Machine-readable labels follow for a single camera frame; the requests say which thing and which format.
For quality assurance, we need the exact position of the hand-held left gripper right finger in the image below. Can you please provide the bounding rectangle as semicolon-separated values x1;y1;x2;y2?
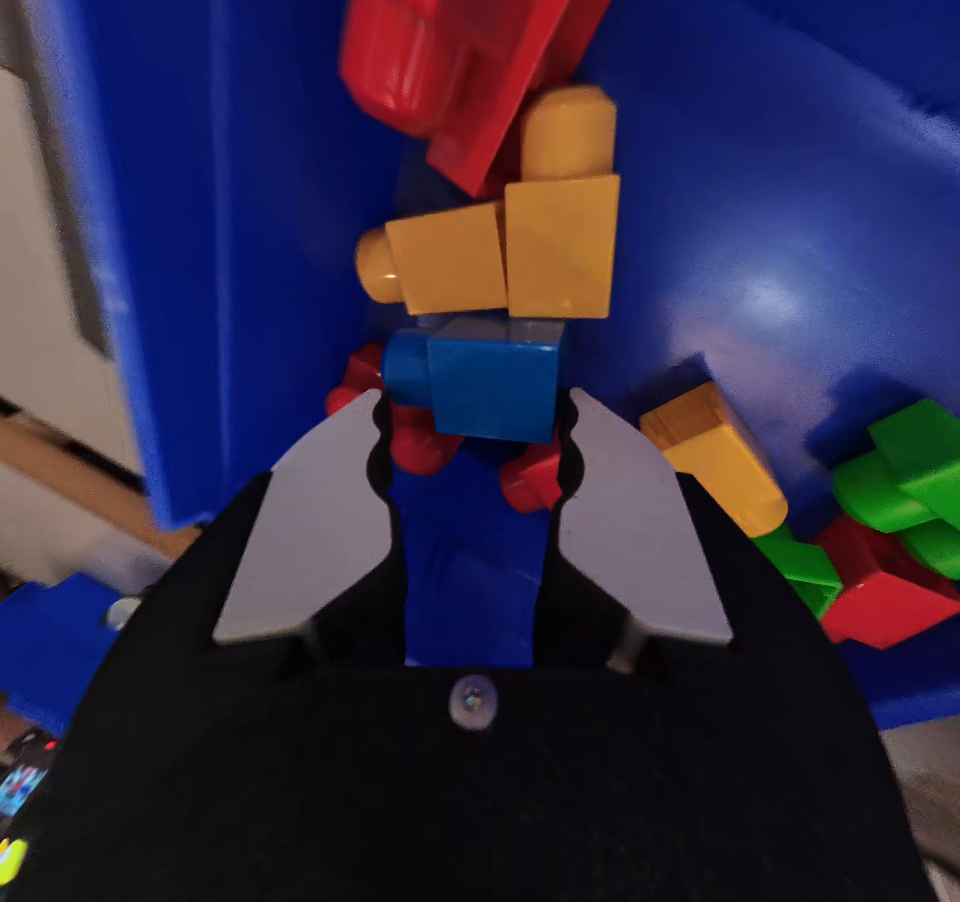
534;388;735;674

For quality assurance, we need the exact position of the blue plastic bin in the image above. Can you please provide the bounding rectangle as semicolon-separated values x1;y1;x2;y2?
0;572;125;738
22;0;960;730

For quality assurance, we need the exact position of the grey wooden-edged table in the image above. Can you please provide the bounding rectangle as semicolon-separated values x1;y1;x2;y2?
0;414;204;595

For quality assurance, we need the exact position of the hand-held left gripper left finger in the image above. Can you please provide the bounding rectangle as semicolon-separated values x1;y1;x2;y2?
212;389;410;646

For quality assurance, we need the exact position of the pile of colourful toy blocks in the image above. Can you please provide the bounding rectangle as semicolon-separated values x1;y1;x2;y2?
315;0;960;651

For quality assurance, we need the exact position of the black device with display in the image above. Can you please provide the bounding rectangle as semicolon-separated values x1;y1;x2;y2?
0;729;57;820

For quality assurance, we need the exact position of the grey desk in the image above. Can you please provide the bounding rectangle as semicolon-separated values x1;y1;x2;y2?
0;0;960;873

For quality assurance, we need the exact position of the blue single-stud toy block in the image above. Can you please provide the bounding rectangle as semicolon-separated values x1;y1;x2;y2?
382;317;565;444

